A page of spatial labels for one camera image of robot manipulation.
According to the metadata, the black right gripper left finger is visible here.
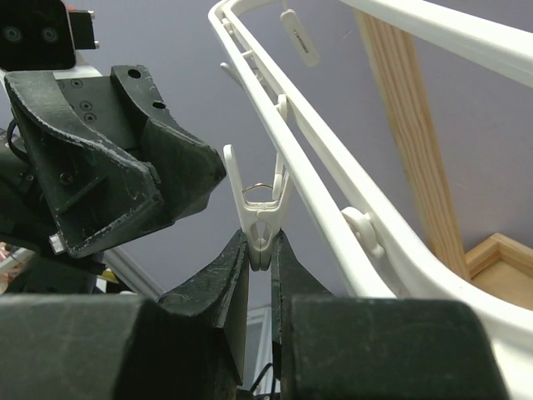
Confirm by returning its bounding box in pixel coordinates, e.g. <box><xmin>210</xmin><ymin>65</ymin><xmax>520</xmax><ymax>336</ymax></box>
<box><xmin>1</xmin><ymin>232</ymin><xmax>248</xmax><ymax>399</ymax></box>

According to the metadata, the white plastic clip hanger frame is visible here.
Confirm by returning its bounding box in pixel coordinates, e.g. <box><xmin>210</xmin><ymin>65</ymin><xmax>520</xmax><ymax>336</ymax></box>
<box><xmin>208</xmin><ymin>1</ymin><xmax>532</xmax><ymax>399</ymax></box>

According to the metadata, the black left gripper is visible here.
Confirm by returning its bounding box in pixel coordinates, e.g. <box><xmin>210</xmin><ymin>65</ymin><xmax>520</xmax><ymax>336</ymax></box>
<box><xmin>1</xmin><ymin>65</ymin><xmax>227</xmax><ymax>292</ymax></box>

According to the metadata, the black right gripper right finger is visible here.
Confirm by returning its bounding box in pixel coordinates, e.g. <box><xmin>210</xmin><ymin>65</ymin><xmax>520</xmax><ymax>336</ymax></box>
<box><xmin>271</xmin><ymin>233</ymin><xmax>510</xmax><ymax>399</ymax></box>

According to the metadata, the white plastic clothes peg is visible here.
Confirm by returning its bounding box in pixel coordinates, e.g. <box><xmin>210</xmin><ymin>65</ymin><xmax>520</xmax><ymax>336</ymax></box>
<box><xmin>223</xmin><ymin>144</ymin><xmax>294</xmax><ymax>272</ymax></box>

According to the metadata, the wooden clothes rack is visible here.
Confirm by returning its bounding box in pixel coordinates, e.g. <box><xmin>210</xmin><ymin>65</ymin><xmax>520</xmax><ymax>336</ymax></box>
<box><xmin>355</xmin><ymin>12</ymin><xmax>532</xmax><ymax>309</ymax></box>

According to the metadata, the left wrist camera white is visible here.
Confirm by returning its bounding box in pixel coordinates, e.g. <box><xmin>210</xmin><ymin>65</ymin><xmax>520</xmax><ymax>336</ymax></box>
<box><xmin>1</xmin><ymin>1</ymin><xmax>99</xmax><ymax>72</ymax></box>

